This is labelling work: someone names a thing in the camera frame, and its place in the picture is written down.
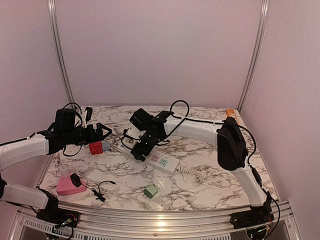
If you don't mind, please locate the black power adapter with cable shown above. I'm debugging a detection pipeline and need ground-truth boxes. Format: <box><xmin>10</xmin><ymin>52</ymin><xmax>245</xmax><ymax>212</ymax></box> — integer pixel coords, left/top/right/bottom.
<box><xmin>70</xmin><ymin>173</ymin><xmax>117</xmax><ymax>203</ymax></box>

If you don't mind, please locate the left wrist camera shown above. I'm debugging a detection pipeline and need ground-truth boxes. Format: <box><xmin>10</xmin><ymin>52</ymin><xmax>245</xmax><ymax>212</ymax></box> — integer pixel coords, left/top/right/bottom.
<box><xmin>81</xmin><ymin>106</ymin><xmax>93</xmax><ymax>128</ymax></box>

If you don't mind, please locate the red cube socket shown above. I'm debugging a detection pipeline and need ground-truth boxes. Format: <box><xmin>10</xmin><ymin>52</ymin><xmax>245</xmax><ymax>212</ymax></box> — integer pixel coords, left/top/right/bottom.
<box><xmin>89</xmin><ymin>141</ymin><xmax>104</xmax><ymax>155</ymax></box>

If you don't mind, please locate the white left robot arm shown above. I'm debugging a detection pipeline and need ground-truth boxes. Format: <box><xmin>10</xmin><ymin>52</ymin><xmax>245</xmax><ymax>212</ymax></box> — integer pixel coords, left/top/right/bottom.
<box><xmin>0</xmin><ymin>108</ymin><xmax>112</xmax><ymax>223</ymax></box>

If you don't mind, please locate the light blue plug adapter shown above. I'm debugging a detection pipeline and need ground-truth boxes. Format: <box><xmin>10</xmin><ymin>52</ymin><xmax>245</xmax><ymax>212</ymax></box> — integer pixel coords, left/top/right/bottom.
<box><xmin>102</xmin><ymin>142</ymin><xmax>111</xmax><ymax>152</ymax></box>

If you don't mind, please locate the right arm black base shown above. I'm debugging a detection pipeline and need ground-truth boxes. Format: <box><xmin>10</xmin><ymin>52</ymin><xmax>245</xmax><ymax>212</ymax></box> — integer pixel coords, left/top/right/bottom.
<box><xmin>230</xmin><ymin>192</ymin><xmax>275</xmax><ymax>229</ymax></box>

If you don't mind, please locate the orange power strip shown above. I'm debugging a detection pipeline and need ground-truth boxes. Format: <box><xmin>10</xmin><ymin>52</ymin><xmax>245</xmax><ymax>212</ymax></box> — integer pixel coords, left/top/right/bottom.
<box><xmin>226</xmin><ymin>108</ymin><xmax>239</xmax><ymax>124</ymax></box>

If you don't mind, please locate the white multicolour power strip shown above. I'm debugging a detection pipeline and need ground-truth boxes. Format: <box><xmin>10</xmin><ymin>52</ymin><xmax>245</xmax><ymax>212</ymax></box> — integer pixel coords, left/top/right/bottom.
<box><xmin>117</xmin><ymin>143</ymin><xmax>180</xmax><ymax>175</ymax></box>

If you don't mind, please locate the pink triangular power strip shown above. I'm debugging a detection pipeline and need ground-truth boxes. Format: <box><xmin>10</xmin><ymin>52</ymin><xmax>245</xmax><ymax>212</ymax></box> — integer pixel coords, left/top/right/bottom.
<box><xmin>56</xmin><ymin>176</ymin><xmax>87</xmax><ymax>196</ymax></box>

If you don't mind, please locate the aluminium front rail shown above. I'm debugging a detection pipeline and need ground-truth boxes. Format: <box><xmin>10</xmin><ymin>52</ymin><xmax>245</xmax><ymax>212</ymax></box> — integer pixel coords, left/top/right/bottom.
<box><xmin>9</xmin><ymin>197</ymin><xmax>301</xmax><ymax>240</ymax></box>

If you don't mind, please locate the aluminium frame post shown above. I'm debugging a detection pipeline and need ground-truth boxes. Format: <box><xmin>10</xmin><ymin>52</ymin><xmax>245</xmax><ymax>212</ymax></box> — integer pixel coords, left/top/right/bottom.
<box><xmin>47</xmin><ymin>0</ymin><xmax>75</xmax><ymax>102</ymax></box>
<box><xmin>237</xmin><ymin>0</ymin><xmax>270</xmax><ymax>112</ymax></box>

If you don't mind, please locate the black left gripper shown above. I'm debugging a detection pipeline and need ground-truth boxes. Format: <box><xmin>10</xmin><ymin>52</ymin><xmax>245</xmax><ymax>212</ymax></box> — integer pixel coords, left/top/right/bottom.
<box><xmin>63</xmin><ymin>122</ymin><xmax>112</xmax><ymax>145</ymax></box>

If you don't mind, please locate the white cube adapter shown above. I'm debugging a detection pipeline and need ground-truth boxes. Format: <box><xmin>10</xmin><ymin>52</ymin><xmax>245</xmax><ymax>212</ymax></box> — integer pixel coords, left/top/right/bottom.
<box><xmin>121</xmin><ymin>136</ymin><xmax>138</xmax><ymax>150</ymax></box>

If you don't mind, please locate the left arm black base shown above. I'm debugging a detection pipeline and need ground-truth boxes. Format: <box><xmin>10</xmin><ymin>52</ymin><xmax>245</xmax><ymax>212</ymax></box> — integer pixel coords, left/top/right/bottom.
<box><xmin>36</xmin><ymin>197</ymin><xmax>80</xmax><ymax>228</ymax></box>

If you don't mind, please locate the right aluminium frame post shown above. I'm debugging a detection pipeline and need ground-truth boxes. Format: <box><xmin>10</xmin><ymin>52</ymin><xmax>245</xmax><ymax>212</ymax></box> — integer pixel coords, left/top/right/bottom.
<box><xmin>237</xmin><ymin>0</ymin><xmax>270</xmax><ymax>112</ymax></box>

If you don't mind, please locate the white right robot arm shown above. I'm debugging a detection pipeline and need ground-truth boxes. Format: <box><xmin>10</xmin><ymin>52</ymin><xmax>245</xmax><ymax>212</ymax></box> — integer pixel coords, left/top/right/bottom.
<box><xmin>123</xmin><ymin>108</ymin><xmax>272</xmax><ymax>224</ymax></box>

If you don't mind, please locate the green plug adapter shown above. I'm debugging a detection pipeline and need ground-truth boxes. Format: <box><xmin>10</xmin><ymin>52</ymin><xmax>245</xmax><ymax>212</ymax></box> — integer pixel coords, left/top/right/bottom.
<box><xmin>143</xmin><ymin>184</ymin><xmax>158</xmax><ymax>199</ymax></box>

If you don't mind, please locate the left aluminium frame post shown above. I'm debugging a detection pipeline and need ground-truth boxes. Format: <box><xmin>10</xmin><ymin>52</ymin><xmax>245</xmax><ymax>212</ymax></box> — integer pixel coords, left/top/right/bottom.
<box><xmin>47</xmin><ymin>0</ymin><xmax>75</xmax><ymax>102</ymax></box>

